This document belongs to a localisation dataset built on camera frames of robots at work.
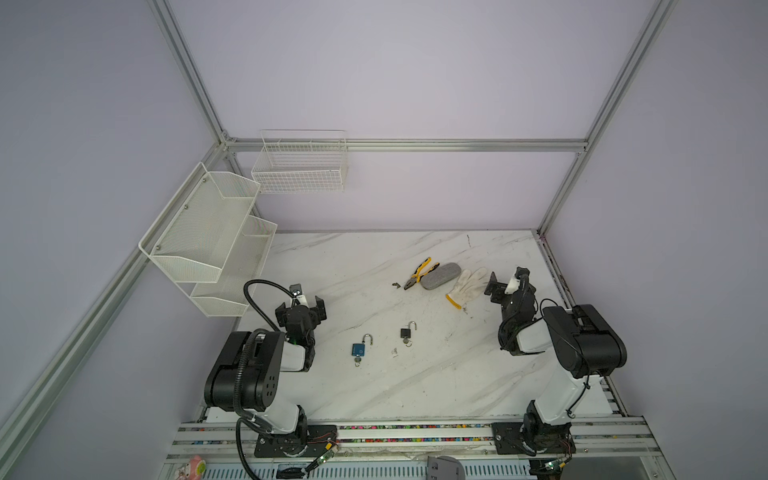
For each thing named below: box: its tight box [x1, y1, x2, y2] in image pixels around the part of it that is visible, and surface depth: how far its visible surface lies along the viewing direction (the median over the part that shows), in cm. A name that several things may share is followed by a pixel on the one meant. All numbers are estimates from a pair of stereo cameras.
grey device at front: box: [426, 455, 465, 480], surface depth 71 cm
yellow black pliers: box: [404, 257, 440, 290], surface depth 109 cm
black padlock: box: [400, 321, 417, 339], surface depth 95 cm
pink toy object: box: [190, 455, 207, 480], surface depth 69 cm
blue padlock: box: [351, 333, 373, 357], surface depth 90 cm
